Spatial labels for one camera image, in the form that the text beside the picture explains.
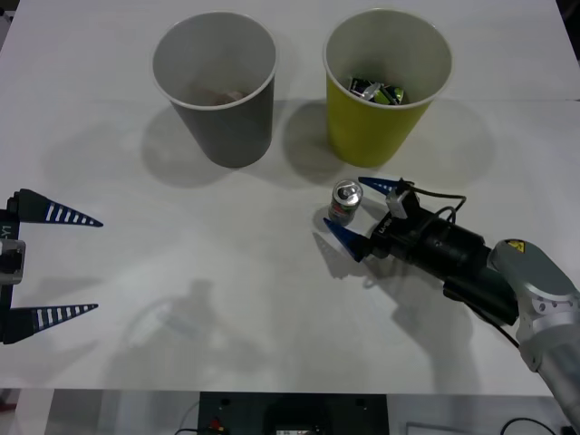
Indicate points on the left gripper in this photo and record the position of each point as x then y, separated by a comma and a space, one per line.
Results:
10, 229

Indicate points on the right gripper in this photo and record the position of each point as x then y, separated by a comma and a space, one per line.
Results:
396, 235

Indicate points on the green and silver drink can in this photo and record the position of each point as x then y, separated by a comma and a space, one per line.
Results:
344, 209

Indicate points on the yellow-green plastic waste bin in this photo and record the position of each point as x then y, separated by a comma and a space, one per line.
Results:
367, 136

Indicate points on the crushed green drink can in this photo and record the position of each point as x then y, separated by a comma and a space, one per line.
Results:
393, 94

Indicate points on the crushed black drink can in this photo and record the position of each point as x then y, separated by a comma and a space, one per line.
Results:
359, 85

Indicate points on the grey plastic waste bin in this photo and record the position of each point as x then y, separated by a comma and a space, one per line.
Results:
235, 136

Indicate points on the brownish crumpled plastic bottle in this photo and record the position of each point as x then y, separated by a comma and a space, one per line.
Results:
213, 96

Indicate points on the black robot torso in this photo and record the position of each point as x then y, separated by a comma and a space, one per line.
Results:
290, 414

